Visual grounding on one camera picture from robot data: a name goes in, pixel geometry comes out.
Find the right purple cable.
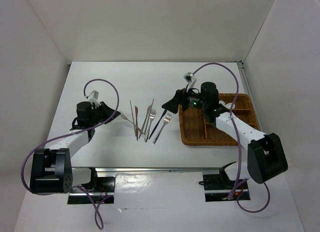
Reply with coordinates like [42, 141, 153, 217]
[191, 63, 271, 214]

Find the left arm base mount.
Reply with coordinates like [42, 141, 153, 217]
[67, 168, 116, 205]

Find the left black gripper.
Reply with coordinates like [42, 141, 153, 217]
[89, 101, 121, 126]

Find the purple cable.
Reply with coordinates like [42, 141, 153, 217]
[20, 79, 119, 229]
[191, 63, 271, 214]

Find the aluminium rail right side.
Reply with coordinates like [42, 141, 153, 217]
[236, 61, 262, 129]

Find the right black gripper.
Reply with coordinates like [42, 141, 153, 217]
[162, 84, 208, 113]

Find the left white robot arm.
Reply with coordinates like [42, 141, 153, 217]
[29, 101, 121, 195]

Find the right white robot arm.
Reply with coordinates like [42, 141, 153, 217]
[162, 82, 288, 184]

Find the silver knife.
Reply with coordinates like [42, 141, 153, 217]
[141, 105, 152, 131]

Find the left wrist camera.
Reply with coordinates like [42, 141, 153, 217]
[85, 90, 99, 104]

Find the black knife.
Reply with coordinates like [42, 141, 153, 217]
[148, 110, 167, 139]

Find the copper brown knife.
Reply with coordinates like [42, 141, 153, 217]
[134, 106, 139, 141]

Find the lone silver fork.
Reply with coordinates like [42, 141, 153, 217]
[120, 112, 144, 134]

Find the white spoon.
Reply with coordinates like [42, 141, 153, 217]
[219, 100, 233, 109]

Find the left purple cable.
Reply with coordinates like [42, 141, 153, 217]
[20, 79, 119, 229]

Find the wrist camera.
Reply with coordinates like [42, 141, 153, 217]
[183, 72, 197, 88]
[85, 90, 99, 104]

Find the aluminium rail front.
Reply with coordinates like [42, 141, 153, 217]
[72, 167, 220, 174]

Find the aluminium rail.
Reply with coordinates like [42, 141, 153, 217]
[236, 61, 262, 129]
[72, 167, 220, 174]

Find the brown wicker divided tray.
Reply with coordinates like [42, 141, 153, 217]
[178, 93, 260, 146]

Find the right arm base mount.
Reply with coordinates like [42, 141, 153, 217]
[198, 162, 251, 202]

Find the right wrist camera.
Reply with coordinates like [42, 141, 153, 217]
[183, 72, 197, 88]

